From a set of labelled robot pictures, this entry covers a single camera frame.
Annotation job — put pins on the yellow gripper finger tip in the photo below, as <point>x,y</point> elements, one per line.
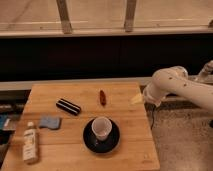
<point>138,98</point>

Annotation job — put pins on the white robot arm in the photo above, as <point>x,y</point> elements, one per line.
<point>175,80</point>

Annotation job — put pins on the white paper cup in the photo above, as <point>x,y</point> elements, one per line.
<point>101,127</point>

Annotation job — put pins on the black round plate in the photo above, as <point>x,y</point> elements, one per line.
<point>101,145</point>

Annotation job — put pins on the black rectangular box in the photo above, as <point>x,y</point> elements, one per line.
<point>68,106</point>

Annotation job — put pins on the blue sponge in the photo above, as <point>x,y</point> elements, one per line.
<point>52,123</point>

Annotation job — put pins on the white plastic bottle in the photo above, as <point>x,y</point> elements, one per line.
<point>30,147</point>

